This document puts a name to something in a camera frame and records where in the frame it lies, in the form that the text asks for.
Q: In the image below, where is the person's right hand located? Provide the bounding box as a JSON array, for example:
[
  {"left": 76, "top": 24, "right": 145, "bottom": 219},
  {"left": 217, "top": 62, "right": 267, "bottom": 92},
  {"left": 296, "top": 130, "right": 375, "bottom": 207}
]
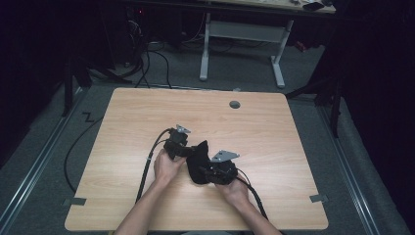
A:
[{"left": 214, "top": 177, "right": 251, "bottom": 209}]

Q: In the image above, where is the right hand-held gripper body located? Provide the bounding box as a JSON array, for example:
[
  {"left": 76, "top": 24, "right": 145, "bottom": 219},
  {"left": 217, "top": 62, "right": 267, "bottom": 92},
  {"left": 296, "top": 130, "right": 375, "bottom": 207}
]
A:
[{"left": 205, "top": 149, "right": 241, "bottom": 185}]

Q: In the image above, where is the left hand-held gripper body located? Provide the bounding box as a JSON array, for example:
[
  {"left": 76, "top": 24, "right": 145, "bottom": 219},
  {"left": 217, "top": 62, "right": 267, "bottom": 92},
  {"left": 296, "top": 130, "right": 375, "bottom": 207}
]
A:
[{"left": 162, "top": 123, "right": 194, "bottom": 161}]

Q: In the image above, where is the left hand-held gripper black cable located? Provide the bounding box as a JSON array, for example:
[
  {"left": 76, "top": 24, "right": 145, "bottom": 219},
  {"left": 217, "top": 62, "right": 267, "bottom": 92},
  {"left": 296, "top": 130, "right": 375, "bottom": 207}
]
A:
[{"left": 134, "top": 127, "right": 173, "bottom": 206}]

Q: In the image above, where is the person's left hand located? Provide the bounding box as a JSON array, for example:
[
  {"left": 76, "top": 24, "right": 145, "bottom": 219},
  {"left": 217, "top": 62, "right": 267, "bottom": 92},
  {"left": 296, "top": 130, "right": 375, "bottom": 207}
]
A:
[{"left": 153, "top": 150, "right": 187, "bottom": 187}]

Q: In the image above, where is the black sock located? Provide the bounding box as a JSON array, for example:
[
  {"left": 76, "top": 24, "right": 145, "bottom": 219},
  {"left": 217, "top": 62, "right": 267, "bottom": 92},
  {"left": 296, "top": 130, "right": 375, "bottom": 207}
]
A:
[
  {"left": 194, "top": 139, "right": 210, "bottom": 161},
  {"left": 185, "top": 152, "right": 213, "bottom": 186}
]

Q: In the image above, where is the right hand-held gripper black cable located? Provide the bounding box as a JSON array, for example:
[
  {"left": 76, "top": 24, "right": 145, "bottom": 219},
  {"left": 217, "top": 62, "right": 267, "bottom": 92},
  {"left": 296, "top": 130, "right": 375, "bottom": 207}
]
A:
[{"left": 236, "top": 167, "right": 270, "bottom": 221}]

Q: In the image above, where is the white desk frame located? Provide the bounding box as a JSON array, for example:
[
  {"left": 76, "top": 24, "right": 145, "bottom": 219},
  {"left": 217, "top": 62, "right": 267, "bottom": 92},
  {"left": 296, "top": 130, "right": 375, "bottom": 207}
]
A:
[{"left": 195, "top": 0, "right": 337, "bottom": 89}]

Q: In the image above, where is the hand-held gripper black cable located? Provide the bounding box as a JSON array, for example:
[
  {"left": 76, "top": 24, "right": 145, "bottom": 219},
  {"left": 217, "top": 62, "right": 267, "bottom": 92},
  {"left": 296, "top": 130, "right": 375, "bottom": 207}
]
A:
[
  {"left": 134, "top": 127, "right": 173, "bottom": 206},
  {"left": 236, "top": 167, "right": 270, "bottom": 221}
]

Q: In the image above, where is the black phone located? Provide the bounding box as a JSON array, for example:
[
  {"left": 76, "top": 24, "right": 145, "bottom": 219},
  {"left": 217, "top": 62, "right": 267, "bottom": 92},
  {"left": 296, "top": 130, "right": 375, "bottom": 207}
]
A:
[{"left": 302, "top": 1, "right": 326, "bottom": 12}]

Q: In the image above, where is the black metal stand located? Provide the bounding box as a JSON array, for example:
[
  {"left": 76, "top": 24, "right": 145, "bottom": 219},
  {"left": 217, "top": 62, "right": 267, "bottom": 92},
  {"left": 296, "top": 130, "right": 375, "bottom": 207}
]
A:
[
  {"left": 62, "top": 55, "right": 132, "bottom": 118},
  {"left": 285, "top": 74, "right": 344, "bottom": 138}
]

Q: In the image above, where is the grey tape piece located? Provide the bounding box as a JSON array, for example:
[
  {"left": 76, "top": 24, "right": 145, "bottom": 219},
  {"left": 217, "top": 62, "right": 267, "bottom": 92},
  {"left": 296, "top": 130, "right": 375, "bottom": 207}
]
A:
[{"left": 62, "top": 197, "right": 88, "bottom": 208}]

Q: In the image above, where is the metal floor rail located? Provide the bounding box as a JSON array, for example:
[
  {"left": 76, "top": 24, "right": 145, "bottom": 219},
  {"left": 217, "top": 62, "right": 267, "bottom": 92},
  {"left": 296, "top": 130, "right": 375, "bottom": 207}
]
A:
[
  {"left": 317, "top": 106, "right": 382, "bottom": 235},
  {"left": 0, "top": 87, "right": 88, "bottom": 230}
]

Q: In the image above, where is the dark computer tower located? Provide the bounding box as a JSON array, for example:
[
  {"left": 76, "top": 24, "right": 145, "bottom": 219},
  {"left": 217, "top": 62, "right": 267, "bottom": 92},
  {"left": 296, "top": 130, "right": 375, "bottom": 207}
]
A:
[{"left": 125, "top": 4, "right": 149, "bottom": 67}]

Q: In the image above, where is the long black floor cable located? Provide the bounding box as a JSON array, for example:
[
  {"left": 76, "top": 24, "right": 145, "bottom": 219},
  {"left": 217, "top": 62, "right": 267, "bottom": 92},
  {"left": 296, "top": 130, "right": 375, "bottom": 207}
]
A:
[{"left": 64, "top": 116, "right": 104, "bottom": 194}]

